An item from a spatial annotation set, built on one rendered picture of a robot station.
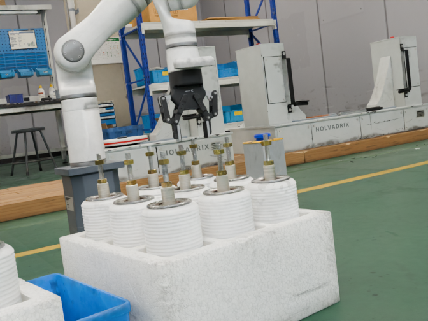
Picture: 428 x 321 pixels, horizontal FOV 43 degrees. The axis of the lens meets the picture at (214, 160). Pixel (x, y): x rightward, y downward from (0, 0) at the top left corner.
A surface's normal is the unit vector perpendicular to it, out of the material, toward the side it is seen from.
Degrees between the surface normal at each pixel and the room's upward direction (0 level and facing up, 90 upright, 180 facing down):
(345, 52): 90
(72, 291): 88
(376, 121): 90
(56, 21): 90
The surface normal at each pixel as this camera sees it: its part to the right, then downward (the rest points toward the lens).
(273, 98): 0.50, 0.01
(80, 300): -0.78, 0.11
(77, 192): -0.28, 0.11
